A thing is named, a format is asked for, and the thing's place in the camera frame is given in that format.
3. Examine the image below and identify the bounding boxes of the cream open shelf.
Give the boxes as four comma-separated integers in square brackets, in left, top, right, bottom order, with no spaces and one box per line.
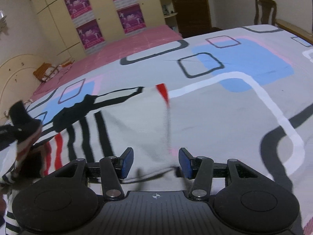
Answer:
[154,0,179,32]

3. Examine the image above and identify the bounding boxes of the metal wall hook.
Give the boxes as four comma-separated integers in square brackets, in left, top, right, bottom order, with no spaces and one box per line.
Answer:
[0,10,9,34]

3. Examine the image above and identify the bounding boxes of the dark wooden chair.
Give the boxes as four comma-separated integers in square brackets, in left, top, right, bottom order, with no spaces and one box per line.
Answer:
[254,0,278,26]

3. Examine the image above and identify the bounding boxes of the striped white red black sweater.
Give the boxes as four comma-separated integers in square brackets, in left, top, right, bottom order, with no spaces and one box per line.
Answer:
[0,83,183,235]

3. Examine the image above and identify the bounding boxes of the pink bed sheet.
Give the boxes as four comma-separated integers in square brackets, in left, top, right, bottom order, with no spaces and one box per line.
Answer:
[32,24,184,96]

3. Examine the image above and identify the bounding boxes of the patterned grey blue blanket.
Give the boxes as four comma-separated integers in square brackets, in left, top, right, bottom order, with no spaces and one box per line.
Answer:
[0,24,313,235]

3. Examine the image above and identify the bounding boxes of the dark brown wooden door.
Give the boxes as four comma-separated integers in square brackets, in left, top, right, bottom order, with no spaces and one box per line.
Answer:
[169,0,213,39]

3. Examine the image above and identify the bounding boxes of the cream yellow wardrobe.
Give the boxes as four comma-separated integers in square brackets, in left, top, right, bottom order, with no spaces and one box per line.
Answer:
[27,0,164,57]

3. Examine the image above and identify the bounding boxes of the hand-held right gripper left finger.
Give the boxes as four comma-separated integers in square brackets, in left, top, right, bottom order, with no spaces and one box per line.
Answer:
[49,147,134,200]

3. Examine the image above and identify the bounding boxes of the wooden bed frame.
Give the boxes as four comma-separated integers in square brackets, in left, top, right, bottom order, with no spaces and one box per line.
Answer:
[275,18,313,46]

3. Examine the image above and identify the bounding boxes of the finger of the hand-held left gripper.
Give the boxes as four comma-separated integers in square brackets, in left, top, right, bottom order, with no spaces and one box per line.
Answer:
[0,119,42,144]

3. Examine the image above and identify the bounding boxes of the orange floral pillow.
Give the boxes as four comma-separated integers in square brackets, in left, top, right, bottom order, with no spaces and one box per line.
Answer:
[33,62,72,82]

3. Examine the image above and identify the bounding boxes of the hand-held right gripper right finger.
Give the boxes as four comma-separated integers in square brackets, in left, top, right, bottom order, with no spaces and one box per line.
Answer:
[178,147,267,200]

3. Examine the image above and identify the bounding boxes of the cream arched headboard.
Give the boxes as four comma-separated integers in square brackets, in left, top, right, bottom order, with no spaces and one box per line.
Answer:
[0,54,46,125]

